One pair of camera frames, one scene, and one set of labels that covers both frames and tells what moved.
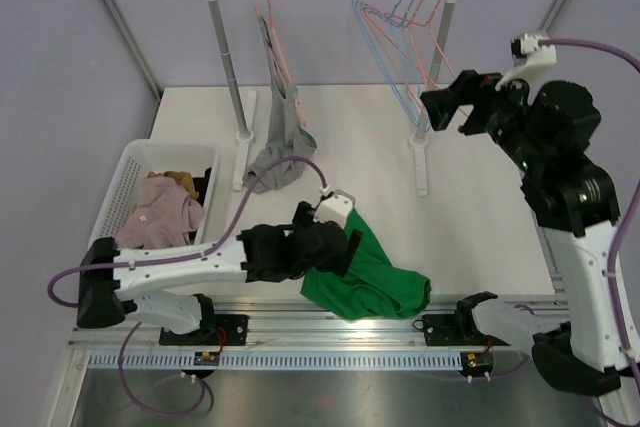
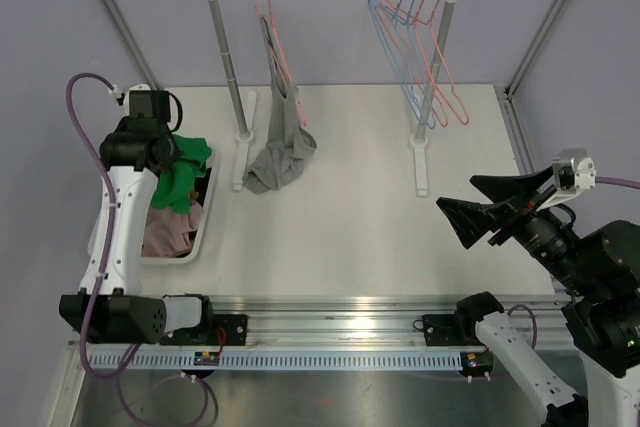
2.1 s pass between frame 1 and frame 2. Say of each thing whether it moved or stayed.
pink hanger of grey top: stayed
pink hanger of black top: moved
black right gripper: moved
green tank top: moved
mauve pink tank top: stayed
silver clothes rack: stayed
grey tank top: stayed
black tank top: stayed
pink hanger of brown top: moved
